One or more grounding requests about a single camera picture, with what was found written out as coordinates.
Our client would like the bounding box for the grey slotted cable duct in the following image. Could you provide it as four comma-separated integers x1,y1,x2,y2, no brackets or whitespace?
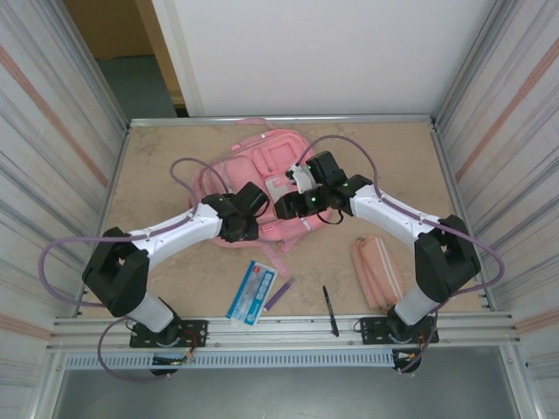
64,352,397,370

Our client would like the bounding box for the pink pencil case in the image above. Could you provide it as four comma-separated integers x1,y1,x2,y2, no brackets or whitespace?
351,234,405,312

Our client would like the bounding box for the aluminium side frame rail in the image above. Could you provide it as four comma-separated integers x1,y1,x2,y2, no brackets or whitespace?
73,124,132,318
430,117,497,312

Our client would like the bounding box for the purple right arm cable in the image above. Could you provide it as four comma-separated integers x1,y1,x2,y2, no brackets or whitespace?
299,134,507,374

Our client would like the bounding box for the pink student backpack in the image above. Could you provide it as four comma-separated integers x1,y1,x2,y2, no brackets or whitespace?
187,116,346,280

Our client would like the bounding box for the black pen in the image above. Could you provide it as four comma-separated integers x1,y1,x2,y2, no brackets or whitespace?
321,285,340,337

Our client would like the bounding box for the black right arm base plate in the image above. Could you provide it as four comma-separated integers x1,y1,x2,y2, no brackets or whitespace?
358,316,440,346

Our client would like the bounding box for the wide aluminium frame rail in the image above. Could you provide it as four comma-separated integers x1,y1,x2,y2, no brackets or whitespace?
50,312,521,350

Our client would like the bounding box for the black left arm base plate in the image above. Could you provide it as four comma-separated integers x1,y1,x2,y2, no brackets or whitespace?
129,319,209,349

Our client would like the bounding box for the purple pen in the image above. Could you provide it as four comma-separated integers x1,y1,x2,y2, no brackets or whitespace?
265,278,296,312

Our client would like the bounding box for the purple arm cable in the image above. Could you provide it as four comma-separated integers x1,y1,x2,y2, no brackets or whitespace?
299,134,507,374
38,156,228,381

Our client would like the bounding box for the thin aluminium frame rail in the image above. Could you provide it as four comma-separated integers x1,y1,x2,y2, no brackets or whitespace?
128,113,438,128

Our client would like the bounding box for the small circuit board with wires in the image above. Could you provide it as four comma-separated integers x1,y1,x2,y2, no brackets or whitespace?
151,355,196,367

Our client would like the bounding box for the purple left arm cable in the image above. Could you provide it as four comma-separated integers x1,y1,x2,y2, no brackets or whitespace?
38,156,228,381

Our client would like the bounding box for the blue and white card pack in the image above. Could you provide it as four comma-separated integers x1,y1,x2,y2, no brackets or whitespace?
225,260,280,327

